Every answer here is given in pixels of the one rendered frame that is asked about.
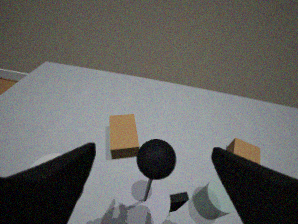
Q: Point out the tan block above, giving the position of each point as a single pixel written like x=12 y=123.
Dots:
x=123 y=136
x=244 y=149

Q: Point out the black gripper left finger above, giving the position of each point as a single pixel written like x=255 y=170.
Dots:
x=47 y=193

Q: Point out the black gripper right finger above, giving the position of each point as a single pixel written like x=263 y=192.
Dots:
x=260 y=195

